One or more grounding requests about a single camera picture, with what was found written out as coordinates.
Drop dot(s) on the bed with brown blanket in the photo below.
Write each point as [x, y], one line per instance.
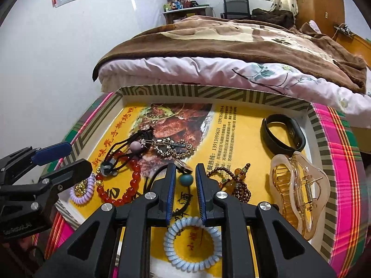
[203, 40]

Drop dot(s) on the dark brown cloth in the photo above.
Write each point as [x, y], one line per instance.
[272, 16]

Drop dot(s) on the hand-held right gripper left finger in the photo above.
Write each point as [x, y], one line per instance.
[171, 191]

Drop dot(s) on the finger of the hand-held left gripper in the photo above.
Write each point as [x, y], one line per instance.
[72, 170]
[52, 152]

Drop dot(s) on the striped cardboard box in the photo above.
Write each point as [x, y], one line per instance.
[203, 91]

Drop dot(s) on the clear hair claw clip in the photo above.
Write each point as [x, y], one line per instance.
[316, 185]

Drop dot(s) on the rhinestone hair clip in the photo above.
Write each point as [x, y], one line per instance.
[168, 149]

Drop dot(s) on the black office chair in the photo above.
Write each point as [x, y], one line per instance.
[236, 7]

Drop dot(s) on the white desk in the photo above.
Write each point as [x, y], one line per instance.
[188, 11]

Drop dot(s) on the wooden wardrobe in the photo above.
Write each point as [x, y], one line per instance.
[318, 3]

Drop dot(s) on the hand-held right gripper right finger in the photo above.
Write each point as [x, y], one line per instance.
[200, 191]

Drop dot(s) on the round gold pendant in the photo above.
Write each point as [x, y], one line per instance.
[184, 166]

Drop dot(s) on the black wristband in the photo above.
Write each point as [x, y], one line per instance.
[294, 130]

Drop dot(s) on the power strip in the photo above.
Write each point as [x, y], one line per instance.
[342, 29]

